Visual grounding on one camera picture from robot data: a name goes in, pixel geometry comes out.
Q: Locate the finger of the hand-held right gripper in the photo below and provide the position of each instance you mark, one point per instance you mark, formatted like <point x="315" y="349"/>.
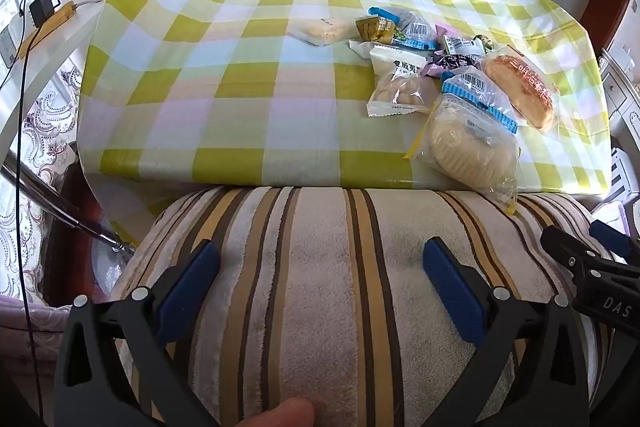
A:
<point x="565" y="249"/>
<point x="610" y="238"/>

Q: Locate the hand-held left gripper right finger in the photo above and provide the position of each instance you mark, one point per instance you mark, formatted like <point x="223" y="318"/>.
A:
<point x="452" y="292"/>

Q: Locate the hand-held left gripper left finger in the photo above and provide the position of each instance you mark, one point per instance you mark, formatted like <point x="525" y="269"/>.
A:
<point x="192" y="277"/>

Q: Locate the round white bread packet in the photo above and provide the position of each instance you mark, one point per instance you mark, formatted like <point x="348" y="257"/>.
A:
<point x="470" y="142"/>

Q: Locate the golden bread packet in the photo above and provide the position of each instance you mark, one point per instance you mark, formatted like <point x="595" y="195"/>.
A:
<point x="520" y="87"/>

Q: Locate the white small buns packet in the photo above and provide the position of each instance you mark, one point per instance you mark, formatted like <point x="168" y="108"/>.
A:
<point x="400" y="87"/>

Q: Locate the pink black snack packet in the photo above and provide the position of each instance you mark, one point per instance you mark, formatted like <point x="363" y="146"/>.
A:
<point x="452" y="62"/>

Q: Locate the plain pink snack packet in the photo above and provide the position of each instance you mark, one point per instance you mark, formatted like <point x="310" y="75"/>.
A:
<point x="442" y="29"/>

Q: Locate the blue-trimmed clear snack packet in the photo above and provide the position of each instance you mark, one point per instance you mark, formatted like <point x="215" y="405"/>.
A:
<point x="417" y="31"/>

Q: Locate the green gold snack packet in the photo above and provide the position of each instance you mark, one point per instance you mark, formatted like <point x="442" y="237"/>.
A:
<point x="372" y="29"/>

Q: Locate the clear yellow cake packet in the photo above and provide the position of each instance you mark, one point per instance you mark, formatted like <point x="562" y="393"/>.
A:
<point x="320" y="32"/>

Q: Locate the person's left hand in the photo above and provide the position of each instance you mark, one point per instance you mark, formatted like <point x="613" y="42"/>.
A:
<point x="280" y="414"/>

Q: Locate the white chair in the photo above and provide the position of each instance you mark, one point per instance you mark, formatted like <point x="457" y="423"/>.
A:
<point x="625" y="177"/>

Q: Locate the striped plush chair cushion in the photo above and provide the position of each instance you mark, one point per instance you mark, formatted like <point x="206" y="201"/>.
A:
<point x="320" y="307"/>

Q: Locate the white ornate dresser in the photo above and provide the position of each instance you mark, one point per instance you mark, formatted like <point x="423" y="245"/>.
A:
<point x="617" y="92"/>

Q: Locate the metal pole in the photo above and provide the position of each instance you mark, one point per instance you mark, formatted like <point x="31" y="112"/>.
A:
<point x="55" y="202"/>

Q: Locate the green checkered tablecloth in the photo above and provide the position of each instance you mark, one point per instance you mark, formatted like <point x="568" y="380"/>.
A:
<point x="225" y="82"/>

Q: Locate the patterned curtain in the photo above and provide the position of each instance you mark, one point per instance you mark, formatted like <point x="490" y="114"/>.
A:
<point x="45" y="117"/>

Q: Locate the white windowsill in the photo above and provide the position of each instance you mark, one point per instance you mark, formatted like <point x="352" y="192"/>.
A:
<point x="50" y="67"/>

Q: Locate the power strip with adapter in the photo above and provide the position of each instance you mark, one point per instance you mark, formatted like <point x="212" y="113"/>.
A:
<point x="50" y="24"/>

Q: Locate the black power adapter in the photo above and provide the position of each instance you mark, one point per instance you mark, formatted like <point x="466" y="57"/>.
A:
<point x="41" y="6"/>

